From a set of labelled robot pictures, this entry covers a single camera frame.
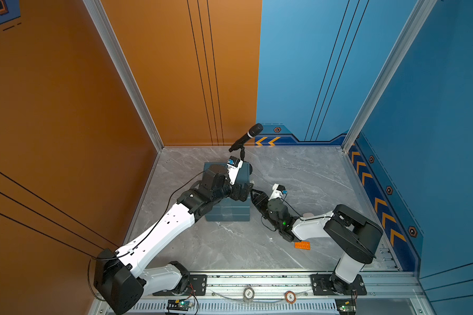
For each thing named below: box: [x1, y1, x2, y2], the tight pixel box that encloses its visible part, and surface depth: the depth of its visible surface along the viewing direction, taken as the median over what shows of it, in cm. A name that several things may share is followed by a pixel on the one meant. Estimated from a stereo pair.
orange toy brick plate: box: [294, 240, 311, 251], surface depth 84 cm
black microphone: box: [228, 122, 264, 153], surface depth 87 cm
